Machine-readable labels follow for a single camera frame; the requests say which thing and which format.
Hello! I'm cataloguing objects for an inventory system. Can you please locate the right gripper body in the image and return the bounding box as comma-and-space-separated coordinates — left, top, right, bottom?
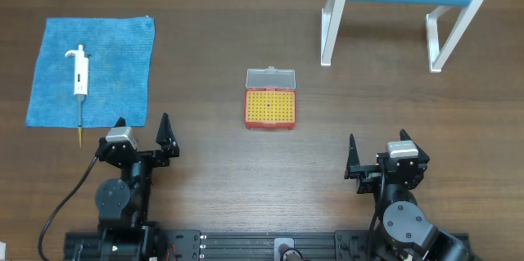
344, 151, 429, 195

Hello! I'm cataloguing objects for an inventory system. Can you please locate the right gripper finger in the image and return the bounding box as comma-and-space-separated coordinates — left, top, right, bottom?
346, 133, 362, 169
399, 128, 431, 164

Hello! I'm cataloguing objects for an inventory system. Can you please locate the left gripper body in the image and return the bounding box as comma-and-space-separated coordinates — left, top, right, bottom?
95, 141, 181, 169

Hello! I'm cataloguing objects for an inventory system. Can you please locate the white pipette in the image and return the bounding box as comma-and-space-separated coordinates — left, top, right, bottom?
64, 44, 92, 148

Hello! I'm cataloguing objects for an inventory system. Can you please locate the blue cloth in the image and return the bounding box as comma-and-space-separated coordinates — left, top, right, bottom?
25, 16, 156, 128

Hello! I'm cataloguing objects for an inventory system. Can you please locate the red and yellow tip box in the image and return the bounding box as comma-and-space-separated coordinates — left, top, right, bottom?
244, 65, 297, 131

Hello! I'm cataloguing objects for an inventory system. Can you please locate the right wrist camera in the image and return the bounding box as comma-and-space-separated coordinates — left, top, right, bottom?
386, 140, 420, 160

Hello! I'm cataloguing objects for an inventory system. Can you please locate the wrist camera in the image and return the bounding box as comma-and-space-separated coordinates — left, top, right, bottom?
386, 140, 420, 160
105, 125, 139, 150

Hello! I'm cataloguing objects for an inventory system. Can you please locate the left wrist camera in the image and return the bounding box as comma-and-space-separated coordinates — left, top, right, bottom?
105, 125, 139, 150

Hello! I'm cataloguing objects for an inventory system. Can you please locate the black cable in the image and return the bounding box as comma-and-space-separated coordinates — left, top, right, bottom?
37, 155, 101, 261
365, 158, 388, 254

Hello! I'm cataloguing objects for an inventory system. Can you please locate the mounting rail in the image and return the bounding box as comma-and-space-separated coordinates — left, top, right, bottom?
63, 230, 472, 261

